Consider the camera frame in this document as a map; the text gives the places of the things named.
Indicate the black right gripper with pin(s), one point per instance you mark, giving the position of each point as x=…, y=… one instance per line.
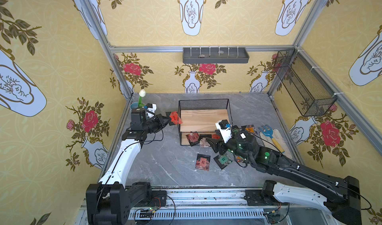
x=220, y=147

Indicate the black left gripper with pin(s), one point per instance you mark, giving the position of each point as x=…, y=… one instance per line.
x=161, y=122

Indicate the orange label tea bag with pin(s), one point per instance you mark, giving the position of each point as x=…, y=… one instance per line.
x=251, y=129

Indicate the red label tea bag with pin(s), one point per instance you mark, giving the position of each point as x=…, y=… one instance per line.
x=174, y=118

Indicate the pink label black tea bag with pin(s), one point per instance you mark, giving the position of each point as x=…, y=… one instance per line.
x=203, y=162

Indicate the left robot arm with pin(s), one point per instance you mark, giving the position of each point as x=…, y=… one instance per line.
x=119, y=171

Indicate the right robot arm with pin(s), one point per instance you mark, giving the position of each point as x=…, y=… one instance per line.
x=337, y=196

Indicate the blue vase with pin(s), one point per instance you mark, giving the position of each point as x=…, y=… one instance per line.
x=137, y=105

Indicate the blue garden hand rake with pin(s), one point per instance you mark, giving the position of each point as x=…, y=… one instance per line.
x=268, y=132

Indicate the white tulip flower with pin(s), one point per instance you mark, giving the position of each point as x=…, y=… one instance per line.
x=142, y=94

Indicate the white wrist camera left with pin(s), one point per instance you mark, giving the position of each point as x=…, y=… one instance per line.
x=150, y=109

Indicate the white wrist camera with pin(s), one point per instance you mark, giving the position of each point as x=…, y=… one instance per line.
x=225, y=130
x=150, y=109

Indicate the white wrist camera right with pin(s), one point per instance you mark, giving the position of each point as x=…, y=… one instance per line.
x=225, y=130

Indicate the black wire mesh shelf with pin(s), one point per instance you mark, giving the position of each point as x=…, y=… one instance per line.
x=201, y=115

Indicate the black wire wall basket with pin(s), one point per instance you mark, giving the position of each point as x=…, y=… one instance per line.
x=308, y=90

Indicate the grey wall rack tray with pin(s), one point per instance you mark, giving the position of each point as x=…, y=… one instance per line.
x=215, y=55

